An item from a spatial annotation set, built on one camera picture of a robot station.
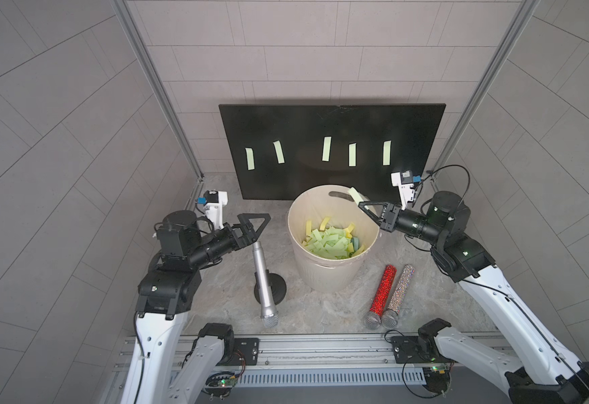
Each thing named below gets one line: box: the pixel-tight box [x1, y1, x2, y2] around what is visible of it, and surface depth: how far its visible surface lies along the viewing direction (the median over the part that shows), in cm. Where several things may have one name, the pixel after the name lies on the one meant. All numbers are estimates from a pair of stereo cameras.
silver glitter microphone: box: [381, 264, 415, 330], surface depth 80 cm
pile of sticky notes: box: [301, 217, 367, 260], surface depth 86 cm
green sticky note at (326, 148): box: [321, 136, 333, 162], surface depth 73 cm
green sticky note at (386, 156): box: [382, 140, 392, 166], surface depth 73 cm
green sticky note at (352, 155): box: [348, 143, 357, 167], surface depth 74 cm
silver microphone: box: [252, 240, 279, 330], surface depth 68 cm
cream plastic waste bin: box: [287, 183, 380, 294], surface depth 83 cm
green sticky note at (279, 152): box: [272, 140, 286, 165], surface depth 75 cm
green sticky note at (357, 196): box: [348, 186, 371, 206], surface depth 63 cm
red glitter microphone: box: [365, 264, 398, 330], surface depth 80 cm
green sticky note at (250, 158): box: [244, 147, 255, 171], surface depth 75 cm
